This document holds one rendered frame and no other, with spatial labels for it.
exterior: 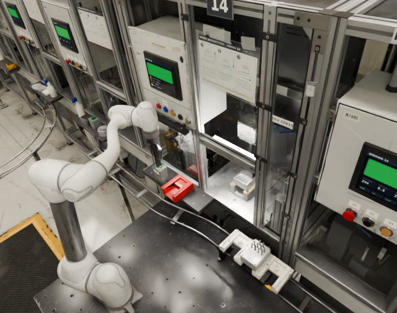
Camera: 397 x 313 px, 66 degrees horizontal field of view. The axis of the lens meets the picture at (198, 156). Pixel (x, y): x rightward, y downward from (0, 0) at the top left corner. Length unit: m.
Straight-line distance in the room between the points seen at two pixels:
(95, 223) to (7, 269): 0.79
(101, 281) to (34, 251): 1.64
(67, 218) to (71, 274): 0.33
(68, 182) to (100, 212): 1.93
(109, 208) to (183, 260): 1.49
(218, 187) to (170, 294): 0.67
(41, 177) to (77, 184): 0.18
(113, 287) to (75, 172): 0.62
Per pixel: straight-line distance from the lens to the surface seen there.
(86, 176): 1.32
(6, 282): 3.16
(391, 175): 1.07
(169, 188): 1.92
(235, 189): 1.87
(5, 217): 3.70
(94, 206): 3.31
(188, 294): 1.81
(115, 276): 1.64
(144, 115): 1.66
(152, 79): 1.65
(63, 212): 1.52
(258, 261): 1.60
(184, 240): 1.98
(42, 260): 3.11
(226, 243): 1.71
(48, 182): 1.40
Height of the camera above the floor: 2.31
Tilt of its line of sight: 41 degrees down
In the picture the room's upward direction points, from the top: 6 degrees counter-clockwise
